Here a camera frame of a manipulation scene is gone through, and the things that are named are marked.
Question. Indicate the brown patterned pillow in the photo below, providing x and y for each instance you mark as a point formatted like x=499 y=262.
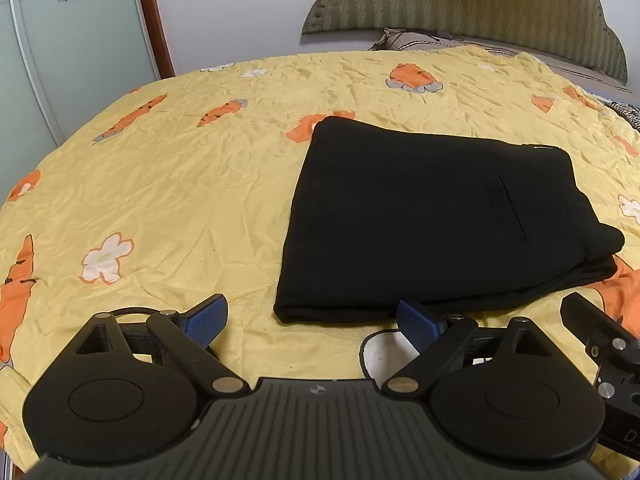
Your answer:
x=450 y=42

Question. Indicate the frosted glass wardrobe door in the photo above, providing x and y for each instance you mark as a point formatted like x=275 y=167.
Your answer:
x=70 y=45

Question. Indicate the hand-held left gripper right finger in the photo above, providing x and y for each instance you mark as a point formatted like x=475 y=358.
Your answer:
x=416 y=327

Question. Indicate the black pants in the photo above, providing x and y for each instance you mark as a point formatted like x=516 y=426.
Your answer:
x=430 y=220

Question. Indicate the brown wooden door frame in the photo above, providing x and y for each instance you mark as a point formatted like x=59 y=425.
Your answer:
x=157 y=15

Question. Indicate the yellow carrot print blanket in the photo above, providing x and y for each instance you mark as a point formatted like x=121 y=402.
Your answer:
x=165 y=185

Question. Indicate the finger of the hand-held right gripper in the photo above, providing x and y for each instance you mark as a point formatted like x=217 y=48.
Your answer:
x=595 y=322

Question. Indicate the olive padded headboard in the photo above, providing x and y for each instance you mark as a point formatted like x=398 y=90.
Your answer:
x=480 y=5

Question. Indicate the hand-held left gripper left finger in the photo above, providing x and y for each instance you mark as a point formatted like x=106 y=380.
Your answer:
x=206 y=324

